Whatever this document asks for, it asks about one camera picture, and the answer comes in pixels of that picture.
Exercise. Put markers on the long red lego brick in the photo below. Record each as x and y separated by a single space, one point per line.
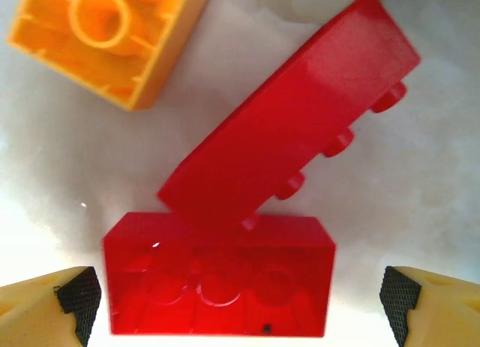
292 114

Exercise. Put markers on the orange square lego brick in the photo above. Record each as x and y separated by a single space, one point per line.
101 36

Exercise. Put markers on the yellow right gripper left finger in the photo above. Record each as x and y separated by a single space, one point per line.
26 313

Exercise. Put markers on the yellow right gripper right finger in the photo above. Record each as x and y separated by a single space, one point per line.
450 313

